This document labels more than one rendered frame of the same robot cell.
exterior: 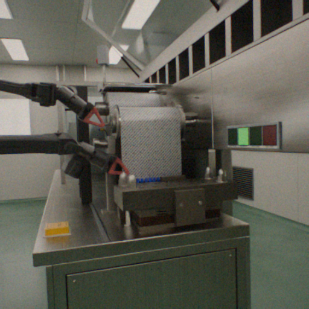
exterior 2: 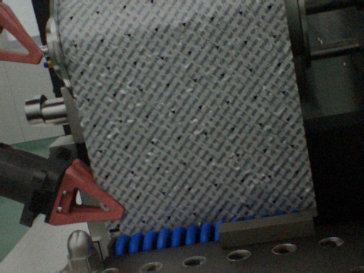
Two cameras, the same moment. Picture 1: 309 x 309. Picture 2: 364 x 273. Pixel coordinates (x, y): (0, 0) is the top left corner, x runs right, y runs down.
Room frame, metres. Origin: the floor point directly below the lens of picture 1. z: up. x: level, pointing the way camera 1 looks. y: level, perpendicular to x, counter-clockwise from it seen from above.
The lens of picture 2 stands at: (0.52, -0.27, 1.29)
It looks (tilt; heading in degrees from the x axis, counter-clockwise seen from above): 13 degrees down; 26
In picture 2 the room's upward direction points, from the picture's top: 12 degrees counter-clockwise
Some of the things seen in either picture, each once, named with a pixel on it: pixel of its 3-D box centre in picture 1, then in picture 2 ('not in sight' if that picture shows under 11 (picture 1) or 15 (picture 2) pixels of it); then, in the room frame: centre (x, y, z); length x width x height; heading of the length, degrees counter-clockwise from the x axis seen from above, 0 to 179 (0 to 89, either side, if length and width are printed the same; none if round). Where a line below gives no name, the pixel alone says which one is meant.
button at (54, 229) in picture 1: (57, 228); not in sight; (0.93, 0.32, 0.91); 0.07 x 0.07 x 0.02; 17
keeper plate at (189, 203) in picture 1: (189, 206); not in sight; (0.95, -0.11, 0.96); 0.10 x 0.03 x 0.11; 107
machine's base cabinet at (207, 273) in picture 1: (105, 248); not in sight; (2.07, 0.36, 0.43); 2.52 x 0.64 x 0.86; 17
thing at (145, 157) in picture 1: (152, 161); (198, 166); (1.13, 0.01, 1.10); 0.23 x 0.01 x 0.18; 107
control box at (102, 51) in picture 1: (102, 56); not in sight; (1.69, 0.27, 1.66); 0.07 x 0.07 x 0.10; 82
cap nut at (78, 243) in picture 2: (123, 178); (81, 250); (1.03, 0.11, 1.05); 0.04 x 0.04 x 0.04
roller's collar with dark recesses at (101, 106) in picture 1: (101, 108); not in sight; (1.39, 0.23, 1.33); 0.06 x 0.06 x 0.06; 17
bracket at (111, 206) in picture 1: (107, 174); (89, 200); (1.18, 0.19, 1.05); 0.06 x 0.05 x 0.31; 107
